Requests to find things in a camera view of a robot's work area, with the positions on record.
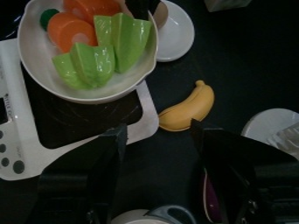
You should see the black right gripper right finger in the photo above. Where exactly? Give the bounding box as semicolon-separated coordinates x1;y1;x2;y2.
190;118;299;224

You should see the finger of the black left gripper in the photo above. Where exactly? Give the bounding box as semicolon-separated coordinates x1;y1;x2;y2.
126;0;162;21

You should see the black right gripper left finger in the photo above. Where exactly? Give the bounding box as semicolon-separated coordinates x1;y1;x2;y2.
37;124;130;224

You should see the orange toy carrot slice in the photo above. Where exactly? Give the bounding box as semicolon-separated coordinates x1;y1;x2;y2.
63;0;122;25
47;11;99;53

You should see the green toy lettuce leaf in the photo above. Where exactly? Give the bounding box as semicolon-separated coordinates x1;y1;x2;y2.
51;43;118;90
93;12;154;74

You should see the purple toy piece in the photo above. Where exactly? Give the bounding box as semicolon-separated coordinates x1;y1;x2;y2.
202;169;225;224

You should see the white saucer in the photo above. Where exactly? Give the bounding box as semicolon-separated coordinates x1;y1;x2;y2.
155;0;197;63

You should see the white plate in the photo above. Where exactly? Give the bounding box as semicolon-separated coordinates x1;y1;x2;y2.
241;108;299;147

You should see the clear plastic holder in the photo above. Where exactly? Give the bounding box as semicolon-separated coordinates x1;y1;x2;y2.
268;122;299;160

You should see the yellow toy banana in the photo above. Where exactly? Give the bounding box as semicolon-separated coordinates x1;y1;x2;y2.
158;80;217;132

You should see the beige toy knife block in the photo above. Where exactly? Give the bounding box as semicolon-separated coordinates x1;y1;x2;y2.
203;0;254;13

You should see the dark green toy piece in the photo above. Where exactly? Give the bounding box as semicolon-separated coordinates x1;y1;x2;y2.
39;8;62;32

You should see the white digital kitchen scale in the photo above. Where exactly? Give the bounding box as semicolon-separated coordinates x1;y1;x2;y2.
0;38;162;182

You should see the white cup with grey handle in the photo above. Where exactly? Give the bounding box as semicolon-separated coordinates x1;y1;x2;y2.
110;205;198;224

